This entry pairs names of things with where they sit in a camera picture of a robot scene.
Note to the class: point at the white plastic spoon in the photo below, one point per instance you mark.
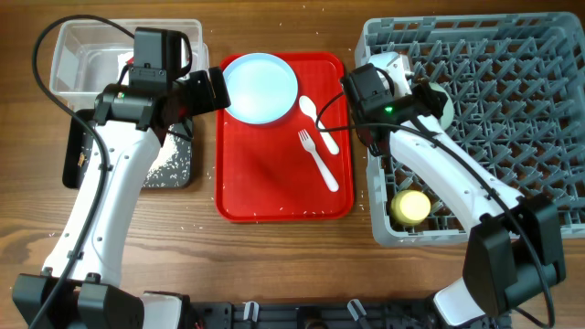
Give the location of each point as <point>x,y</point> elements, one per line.
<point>308,108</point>

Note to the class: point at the clear plastic bin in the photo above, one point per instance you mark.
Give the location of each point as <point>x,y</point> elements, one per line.
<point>85,55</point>

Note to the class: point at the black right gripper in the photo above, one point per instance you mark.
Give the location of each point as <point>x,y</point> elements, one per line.
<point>430,98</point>

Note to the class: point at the red plastic tray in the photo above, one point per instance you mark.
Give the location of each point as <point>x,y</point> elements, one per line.
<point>262,171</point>

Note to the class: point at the mint green bowl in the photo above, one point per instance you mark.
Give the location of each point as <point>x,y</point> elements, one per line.
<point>448,108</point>

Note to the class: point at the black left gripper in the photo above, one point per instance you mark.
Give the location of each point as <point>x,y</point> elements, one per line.
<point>205,100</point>

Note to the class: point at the white plastic fork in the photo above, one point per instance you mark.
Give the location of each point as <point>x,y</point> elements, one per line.
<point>309,146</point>

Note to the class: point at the light blue round plate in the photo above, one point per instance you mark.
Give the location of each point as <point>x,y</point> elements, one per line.
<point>262,88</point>

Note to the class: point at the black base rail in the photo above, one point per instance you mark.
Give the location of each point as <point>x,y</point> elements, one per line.
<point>355,314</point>

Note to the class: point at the black waste tray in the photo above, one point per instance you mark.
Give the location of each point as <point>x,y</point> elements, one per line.
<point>73,155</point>

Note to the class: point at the grey dishwasher rack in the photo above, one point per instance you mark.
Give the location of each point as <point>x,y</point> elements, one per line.
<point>517,86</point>

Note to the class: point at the rice and food scraps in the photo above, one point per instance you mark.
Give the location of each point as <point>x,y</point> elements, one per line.
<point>176,164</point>

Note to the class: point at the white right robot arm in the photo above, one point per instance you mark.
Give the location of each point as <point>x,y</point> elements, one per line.
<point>514,249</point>

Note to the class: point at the yellow plastic cup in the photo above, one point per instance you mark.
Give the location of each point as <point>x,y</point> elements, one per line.
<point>410,207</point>

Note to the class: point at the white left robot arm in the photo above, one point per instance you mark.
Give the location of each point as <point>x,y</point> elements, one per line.
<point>79,285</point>

